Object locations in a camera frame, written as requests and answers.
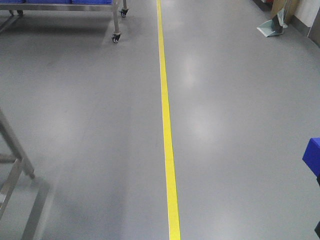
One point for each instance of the blue plastic bottle-shaped part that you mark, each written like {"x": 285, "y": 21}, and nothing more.
{"x": 311, "y": 155}

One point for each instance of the steel cart with casters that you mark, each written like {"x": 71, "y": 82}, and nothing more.
{"x": 16, "y": 9}

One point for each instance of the green dustpan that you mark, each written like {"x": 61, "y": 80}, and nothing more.
{"x": 274, "y": 26}

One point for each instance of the steel frame leg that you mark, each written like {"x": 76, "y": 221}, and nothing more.
{"x": 20, "y": 164}

